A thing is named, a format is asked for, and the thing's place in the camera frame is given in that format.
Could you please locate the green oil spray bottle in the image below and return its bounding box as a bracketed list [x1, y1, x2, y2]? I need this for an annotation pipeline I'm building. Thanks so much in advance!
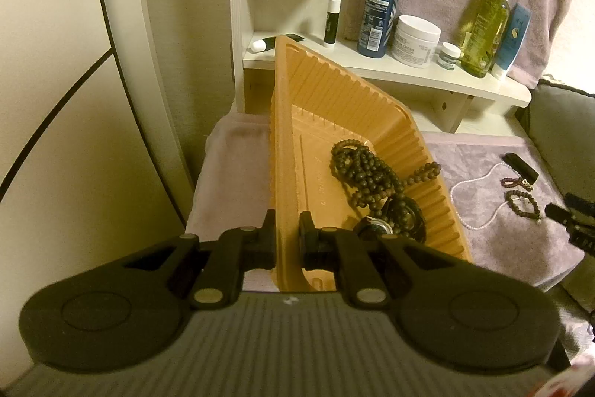
[459, 0, 512, 78]

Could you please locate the dark green tube white cap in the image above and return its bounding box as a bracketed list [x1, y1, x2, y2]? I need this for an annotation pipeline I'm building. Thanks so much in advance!
[248, 35, 305, 54]

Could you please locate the small brown bead bracelet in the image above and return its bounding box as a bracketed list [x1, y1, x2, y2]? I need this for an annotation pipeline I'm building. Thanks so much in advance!
[506, 189, 544, 225]

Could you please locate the black cylindrical tube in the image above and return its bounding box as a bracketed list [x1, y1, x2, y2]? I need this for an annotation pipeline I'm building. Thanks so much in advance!
[504, 152, 540, 185]

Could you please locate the white black lip balm stick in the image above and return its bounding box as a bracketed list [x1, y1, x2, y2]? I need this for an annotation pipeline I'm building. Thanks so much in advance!
[323, 0, 342, 49]

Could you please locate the blue spray bottle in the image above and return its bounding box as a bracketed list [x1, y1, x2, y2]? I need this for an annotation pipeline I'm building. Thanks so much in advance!
[357, 0, 401, 59]

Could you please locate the small green white jar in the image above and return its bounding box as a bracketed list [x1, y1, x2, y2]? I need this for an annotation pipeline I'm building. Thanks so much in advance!
[437, 42, 462, 70]

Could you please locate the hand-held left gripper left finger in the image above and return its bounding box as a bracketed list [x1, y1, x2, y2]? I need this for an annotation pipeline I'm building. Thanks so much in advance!
[122, 210, 278, 310]

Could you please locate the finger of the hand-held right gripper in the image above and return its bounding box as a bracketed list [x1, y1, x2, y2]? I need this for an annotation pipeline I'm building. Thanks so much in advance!
[566, 192, 595, 211]
[545, 202, 584, 227]

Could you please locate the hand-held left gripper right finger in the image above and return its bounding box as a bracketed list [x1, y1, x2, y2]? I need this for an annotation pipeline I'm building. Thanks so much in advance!
[299, 211, 462, 310]

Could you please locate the orange plastic tray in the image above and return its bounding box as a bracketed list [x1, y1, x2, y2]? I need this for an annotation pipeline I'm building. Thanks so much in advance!
[268, 35, 475, 293]

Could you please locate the white pearl necklace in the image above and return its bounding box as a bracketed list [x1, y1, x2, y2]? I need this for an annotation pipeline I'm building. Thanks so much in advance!
[448, 162, 512, 233]

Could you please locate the white wooden shelf unit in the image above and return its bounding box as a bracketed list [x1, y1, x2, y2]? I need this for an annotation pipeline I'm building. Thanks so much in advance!
[230, 0, 531, 134]

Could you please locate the black smartwatch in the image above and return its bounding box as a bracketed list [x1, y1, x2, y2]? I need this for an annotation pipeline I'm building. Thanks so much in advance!
[353, 197, 427, 242]

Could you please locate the white cream jar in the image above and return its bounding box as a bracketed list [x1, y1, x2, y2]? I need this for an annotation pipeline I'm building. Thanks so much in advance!
[390, 15, 442, 68]

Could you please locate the blue white tube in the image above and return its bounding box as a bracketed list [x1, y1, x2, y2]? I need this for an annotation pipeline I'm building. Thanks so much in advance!
[490, 3, 532, 80]

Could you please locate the long brown bead necklace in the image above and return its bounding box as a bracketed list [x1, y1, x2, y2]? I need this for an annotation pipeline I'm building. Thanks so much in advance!
[329, 139, 442, 221]

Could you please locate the white curved frame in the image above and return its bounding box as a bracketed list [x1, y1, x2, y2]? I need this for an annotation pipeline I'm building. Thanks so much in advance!
[88, 0, 196, 212]

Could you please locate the grey cushion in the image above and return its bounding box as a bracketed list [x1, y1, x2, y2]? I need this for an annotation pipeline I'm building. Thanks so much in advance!
[514, 76, 595, 323]

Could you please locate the red white printed object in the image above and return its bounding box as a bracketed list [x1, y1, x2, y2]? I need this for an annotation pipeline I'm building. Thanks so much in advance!
[555, 355, 595, 397]

